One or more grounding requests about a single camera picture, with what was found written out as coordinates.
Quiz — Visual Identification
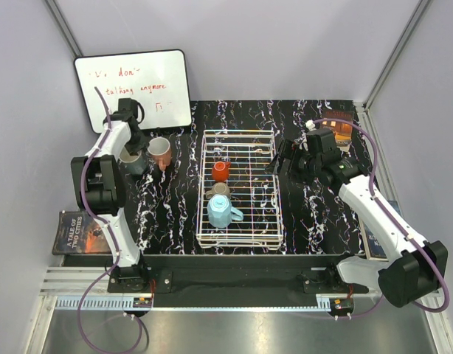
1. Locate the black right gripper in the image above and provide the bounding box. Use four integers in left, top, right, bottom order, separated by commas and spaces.
264, 139, 321, 187

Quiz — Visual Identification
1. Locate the pink mug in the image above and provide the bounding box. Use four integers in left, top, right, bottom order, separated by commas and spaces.
148, 136, 172, 171

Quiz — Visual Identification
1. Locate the grey blue faceted mug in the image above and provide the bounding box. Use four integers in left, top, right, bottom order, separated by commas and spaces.
120, 148, 148, 176

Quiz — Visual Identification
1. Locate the beige mug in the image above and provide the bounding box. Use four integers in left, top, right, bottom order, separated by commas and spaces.
205, 182, 231, 200

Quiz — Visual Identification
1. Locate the light blue faceted mug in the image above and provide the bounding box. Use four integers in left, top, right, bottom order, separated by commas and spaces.
207, 194, 244, 229

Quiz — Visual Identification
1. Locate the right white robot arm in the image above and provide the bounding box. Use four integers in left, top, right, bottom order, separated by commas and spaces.
265, 128, 450, 312

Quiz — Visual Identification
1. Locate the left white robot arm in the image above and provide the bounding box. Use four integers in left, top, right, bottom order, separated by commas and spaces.
71, 98, 150, 293

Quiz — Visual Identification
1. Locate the orange red mug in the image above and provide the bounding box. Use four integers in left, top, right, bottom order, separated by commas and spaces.
211, 161, 231, 182

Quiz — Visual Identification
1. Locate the white dry-erase board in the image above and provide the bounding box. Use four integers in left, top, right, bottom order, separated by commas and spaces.
74, 49, 192, 133

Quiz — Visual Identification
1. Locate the orange cover book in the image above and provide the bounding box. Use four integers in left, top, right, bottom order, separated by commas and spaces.
319, 108, 354, 153

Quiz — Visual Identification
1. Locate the dark Tale of Two Cities book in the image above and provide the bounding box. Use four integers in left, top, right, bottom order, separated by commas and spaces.
52, 211, 111, 255

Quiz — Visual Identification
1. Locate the blue cover book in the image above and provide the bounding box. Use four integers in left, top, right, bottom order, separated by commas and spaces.
360, 200, 401, 261

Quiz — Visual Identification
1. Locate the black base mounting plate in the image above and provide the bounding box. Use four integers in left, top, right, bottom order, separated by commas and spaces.
106, 252, 375, 310

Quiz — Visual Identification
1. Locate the white wire dish rack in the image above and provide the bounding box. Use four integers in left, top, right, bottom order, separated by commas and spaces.
196, 129, 284, 250

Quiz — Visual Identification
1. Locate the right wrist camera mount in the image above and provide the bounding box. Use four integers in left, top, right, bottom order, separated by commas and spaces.
300, 119, 322, 153

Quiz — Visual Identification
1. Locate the white slotted cable duct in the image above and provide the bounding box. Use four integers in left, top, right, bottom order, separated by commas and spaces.
55, 296, 331, 312

